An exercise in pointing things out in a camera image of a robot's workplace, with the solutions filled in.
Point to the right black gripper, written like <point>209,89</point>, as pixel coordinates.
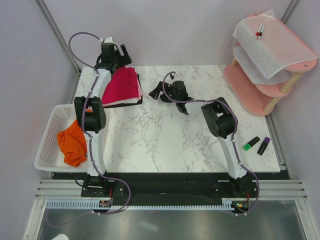
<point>154,94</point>

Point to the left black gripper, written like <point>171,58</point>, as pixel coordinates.
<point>124,60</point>

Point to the magenta t shirt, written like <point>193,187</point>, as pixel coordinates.
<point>123,86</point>

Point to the white t shirt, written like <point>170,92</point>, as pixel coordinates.
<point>124,90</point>

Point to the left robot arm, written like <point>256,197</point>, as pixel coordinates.
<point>90,113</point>

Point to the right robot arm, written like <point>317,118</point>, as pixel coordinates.
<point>220,119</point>

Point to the paper sheets on shelf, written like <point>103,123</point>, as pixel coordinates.
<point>253,73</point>

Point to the green highlighter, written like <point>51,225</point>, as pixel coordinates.
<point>251,143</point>

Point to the orange t shirt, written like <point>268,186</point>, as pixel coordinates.
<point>73,145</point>

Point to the red capped marker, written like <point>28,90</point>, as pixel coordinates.
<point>257,35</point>

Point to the black capped marker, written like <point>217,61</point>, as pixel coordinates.
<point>262,31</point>

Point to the pink tiered shelf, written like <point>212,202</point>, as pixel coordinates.
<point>260,100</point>

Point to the purple highlighter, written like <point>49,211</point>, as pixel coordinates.
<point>263,146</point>

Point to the white foam sheet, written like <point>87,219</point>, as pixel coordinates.
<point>277,49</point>

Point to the white plastic basket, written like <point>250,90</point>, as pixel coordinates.
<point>49,157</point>

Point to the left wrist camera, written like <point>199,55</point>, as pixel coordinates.
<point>107,41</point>

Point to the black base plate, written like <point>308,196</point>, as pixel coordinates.
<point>216,185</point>

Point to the white cable duct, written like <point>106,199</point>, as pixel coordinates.
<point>86,204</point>

